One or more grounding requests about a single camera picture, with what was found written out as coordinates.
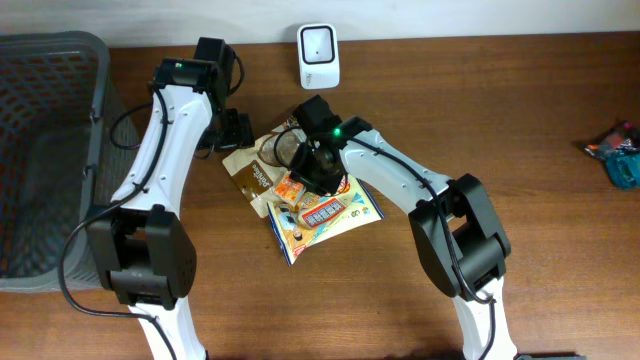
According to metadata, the orange tissue pack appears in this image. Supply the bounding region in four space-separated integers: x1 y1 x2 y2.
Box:
273 172 306 206

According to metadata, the yellow blue snack bag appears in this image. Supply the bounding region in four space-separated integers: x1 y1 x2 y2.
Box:
267 175 384 266

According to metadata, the beige brown cookie pouch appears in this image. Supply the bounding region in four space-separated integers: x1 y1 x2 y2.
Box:
223 116 305 218

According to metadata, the teal mouthwash bottle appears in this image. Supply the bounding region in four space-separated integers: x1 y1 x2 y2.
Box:
605 153 639 190

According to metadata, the black red snack packet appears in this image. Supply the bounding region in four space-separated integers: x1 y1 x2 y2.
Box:
583 121 639 161

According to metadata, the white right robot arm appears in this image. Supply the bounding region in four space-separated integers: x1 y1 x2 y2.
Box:
290 95 517 359

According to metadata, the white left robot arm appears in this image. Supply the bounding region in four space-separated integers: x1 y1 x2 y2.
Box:
85 37 254 359

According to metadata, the white barcode scanner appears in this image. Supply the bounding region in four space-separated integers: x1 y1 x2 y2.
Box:
296 23 340 90

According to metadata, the grey plastic mesh basket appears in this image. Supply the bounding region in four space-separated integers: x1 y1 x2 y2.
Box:
1 31 141 293

